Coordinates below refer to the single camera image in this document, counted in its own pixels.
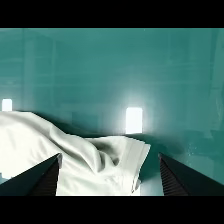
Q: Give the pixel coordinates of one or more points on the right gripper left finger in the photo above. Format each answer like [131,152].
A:
[40,180]

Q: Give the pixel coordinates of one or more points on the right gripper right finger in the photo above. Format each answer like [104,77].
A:
[180,181]

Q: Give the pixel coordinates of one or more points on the white garment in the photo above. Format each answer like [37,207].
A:
[86,160]

